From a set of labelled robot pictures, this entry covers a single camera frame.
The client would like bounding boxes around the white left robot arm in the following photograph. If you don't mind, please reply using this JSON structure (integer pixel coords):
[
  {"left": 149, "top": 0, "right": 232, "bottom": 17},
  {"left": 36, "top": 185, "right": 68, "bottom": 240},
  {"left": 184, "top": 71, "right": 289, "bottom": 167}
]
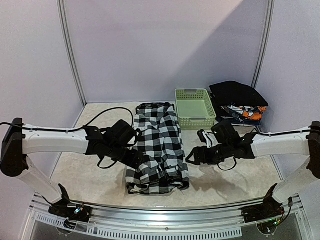
[{"left": 0, "top": 117, "right": 144, "bottom": 217}]

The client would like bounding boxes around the pale green plastic laundry basket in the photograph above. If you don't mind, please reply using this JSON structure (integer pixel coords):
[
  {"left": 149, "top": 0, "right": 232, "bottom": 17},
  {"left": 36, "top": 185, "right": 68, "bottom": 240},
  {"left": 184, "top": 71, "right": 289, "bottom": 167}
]
[{"left": 175, "top": 88, "right": 217, "bottom": 131}]

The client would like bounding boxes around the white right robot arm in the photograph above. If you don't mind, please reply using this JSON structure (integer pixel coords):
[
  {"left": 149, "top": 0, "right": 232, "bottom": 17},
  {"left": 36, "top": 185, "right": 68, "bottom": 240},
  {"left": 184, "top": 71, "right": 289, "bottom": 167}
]
[{"left": 185, "top": 121, "right": 320, "bottom": 218}]

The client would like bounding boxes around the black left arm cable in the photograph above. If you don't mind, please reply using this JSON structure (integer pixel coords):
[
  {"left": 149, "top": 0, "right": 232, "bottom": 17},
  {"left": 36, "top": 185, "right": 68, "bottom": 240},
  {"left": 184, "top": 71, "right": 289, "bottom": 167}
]
[{"left": 0, "top": 107, "right": 135, "bottom": 133}]

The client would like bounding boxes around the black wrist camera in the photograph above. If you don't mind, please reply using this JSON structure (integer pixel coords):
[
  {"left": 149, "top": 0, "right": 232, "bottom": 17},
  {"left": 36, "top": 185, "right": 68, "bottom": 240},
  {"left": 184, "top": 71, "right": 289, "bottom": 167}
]
[
  {"left": 197, "top": 121, "right": 241, "bottom": 149},
  {"left": 99, "top": 119, "right": 140, "bottom": 148}
]

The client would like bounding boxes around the black t-shirt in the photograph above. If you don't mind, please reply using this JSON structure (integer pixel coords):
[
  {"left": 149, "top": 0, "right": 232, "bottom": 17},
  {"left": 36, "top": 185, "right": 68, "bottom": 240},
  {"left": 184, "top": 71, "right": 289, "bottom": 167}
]
[{"left": 209, "top": 81, "right": 269, "bottom": 107}]

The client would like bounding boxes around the left corner wall post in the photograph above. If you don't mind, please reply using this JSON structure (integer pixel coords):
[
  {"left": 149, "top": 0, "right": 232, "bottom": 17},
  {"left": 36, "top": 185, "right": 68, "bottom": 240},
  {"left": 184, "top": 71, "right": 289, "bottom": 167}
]
[{"left": 57, "top": 0, "right": 87, "bottom": 107}]

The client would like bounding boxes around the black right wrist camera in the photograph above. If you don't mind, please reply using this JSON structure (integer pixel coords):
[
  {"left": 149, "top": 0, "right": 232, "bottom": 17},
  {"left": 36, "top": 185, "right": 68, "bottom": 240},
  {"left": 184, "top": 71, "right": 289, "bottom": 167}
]
[{"left": 197, "top": 121, "right": 241, "bottom": 149}]

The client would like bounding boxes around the right corner wall post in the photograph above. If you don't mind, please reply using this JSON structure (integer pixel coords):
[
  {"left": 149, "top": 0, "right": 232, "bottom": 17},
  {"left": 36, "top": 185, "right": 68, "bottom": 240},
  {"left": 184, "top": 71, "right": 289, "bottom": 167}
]
[{"left": 251, "top": 0, "right": 275, "bottom": 89}]

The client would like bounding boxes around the corner wall post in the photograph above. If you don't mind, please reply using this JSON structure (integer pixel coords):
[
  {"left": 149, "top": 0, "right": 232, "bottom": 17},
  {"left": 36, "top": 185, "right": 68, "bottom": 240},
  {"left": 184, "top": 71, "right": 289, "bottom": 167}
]
[
  {"left": 57, "top": 0, "right": 87, "bottom": 107},
  {"left": 251, "top": 0, "right": 275, "bottom": 89}
]

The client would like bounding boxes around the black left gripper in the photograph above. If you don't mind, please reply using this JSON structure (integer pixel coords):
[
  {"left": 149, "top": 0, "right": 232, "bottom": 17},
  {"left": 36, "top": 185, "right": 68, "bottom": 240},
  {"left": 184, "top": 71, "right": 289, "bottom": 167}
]
[{"left": 106, "top": 144, "right": 145, "bottom": 170}]

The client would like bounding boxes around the dark folded clothes stack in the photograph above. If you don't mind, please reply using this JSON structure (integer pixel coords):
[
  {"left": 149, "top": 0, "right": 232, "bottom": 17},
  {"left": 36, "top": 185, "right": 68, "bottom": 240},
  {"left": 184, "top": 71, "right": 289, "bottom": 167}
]
[{"left": 210, "top": 93, "right": 261, "bottom": 127}]

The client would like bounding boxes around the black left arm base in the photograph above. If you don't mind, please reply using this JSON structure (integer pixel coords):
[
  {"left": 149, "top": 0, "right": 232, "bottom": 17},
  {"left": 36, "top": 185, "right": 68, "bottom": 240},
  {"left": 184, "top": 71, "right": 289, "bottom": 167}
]
[{"left": 48, "top": 183, "right": 93, "bottom": 223}]

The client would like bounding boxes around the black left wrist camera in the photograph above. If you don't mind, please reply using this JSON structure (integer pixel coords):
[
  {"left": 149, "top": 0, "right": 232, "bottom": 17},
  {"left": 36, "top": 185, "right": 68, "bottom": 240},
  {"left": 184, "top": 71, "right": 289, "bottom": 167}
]
[{"left": 99, "top": 119, "right": 140, "bottom": 148}]

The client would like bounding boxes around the black white patterned garment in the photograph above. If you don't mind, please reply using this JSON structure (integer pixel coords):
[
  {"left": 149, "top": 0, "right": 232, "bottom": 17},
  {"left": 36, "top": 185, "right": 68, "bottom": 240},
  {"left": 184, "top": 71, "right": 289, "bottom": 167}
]
[{"left": 125, "top": 102, "right": 190, "bottom": 195}]

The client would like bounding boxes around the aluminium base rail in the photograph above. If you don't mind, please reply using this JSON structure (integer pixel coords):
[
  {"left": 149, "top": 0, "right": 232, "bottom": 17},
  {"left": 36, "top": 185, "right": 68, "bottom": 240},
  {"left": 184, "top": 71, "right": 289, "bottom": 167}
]
[{"left": 21, "top": 194, "right": 313, "bottom": 240}]

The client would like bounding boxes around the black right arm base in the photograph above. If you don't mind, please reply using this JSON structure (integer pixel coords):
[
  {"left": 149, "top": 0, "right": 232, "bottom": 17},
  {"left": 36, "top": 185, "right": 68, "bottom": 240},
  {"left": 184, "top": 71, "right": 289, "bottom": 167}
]
[{"left": 241, "top": 183, "right": 293, "bottom": 226}]

